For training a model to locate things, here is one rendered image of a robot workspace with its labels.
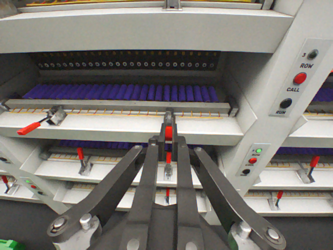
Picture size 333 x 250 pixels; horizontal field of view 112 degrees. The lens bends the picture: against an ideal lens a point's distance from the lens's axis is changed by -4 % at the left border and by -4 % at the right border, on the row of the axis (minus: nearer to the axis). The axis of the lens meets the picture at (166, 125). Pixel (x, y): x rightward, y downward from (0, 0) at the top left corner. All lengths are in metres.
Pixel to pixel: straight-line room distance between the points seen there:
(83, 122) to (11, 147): 0.26
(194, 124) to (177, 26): 0.18
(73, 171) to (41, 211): 0.48
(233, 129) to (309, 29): 0.18
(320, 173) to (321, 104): 0.27
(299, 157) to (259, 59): 0.40
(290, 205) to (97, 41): 0.83
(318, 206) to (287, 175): 0.31
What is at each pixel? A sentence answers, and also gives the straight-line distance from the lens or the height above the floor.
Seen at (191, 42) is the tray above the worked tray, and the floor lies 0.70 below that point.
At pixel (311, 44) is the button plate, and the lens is 0.28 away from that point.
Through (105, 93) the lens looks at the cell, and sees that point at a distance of 0.36.
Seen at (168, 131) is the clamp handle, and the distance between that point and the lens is 0.21.
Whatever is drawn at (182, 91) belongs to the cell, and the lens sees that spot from 0.33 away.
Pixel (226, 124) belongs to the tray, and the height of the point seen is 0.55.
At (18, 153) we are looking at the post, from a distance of 0.56.
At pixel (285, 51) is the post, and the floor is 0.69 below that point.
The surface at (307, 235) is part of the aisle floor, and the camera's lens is 0.96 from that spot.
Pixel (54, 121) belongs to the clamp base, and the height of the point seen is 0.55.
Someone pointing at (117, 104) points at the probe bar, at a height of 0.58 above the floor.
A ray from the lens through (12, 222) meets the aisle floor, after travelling 1.03.
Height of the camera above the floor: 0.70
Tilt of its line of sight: 34 degrees down
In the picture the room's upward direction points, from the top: 1 degrees clockwise
